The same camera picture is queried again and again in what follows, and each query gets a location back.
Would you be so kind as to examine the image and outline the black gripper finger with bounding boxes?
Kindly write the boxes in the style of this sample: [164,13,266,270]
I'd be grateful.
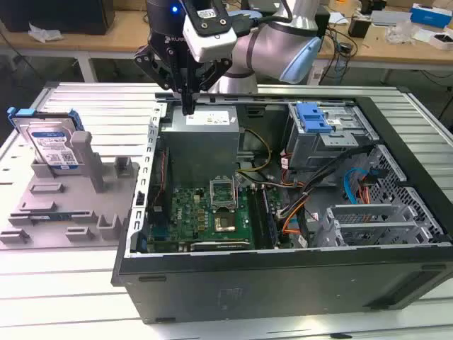
[133,45,190,116]
[188,58,234,116]

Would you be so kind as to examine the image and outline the hard disk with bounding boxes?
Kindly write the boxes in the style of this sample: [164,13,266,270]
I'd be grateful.
[6,107,86,171]

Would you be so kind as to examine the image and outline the blue data wire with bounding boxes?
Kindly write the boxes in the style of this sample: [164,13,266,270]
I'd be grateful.
[343,168,387,205]

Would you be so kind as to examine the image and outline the metal disk bay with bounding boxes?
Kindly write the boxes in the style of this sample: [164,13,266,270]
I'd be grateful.
[316,203,445,248]

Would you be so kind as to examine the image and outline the wooden desk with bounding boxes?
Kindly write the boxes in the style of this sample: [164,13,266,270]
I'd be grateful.
[0,0,453,84]

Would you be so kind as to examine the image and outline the grey power supply unit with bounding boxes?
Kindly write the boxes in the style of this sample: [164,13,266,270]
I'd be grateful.
[161,105,245,178]

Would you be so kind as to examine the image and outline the blue plastic latch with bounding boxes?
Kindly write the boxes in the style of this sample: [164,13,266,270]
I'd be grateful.
[297,102,333,134]

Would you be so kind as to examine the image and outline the large black box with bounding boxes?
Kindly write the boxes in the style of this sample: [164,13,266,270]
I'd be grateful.
[0,0,116,36]

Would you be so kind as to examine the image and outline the crumpled plastic bag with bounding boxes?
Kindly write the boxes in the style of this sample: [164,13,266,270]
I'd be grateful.
[27,21,64,44]

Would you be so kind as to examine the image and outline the metal socket cover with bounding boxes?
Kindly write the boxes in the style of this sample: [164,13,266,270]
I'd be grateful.
[210,175,237,210]

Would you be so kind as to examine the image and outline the metal drive cage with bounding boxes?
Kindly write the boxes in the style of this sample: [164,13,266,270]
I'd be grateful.
[286,102,379,171]

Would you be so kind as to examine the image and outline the green motherboard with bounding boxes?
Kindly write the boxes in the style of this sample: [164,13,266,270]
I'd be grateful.
[147,183,284,249]

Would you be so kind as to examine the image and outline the small dark box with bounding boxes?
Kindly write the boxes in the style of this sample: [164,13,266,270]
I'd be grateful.
[348,16,372,39]

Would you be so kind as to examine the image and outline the grey parts rack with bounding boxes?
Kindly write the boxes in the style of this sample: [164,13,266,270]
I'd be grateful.
[0,130,141,251]

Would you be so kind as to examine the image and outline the black graphics card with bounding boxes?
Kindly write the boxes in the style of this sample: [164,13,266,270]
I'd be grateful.
[190,240,251,252]

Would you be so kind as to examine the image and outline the flat grey box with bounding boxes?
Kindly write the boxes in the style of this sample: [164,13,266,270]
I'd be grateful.
[369,9,413,26]

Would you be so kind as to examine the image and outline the clear plastic bag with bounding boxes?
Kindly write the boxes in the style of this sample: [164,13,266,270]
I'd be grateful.
[385,21,417,45]

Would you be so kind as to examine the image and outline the black PC case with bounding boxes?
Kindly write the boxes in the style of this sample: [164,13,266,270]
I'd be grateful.
[111,92,453,325]

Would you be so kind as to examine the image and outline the blue white carton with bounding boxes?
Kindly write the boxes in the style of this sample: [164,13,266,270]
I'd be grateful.
[410,3,453,26]

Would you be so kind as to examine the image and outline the white open box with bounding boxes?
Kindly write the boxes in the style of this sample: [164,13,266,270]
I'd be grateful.
[428,30,453,50]

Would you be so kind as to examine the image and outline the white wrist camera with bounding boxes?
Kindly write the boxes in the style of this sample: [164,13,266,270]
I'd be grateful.
[182,0,237,64]

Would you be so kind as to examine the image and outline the black camera cable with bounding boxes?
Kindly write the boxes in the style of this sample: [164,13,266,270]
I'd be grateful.
[229,13,263,36]

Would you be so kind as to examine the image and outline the yellow wires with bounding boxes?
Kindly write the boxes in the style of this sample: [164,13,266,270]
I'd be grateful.
[236,127,273,175]

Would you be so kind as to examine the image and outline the black wire bundle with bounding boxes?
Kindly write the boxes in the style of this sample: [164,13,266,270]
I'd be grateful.
[279,143,376,249]

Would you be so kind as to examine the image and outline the orange wire bundle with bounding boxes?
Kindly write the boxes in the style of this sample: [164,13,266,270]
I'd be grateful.
[279,193,312,237]

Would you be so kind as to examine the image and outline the red orange power wire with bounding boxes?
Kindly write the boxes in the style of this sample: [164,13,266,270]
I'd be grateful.
[357,169,387,205]

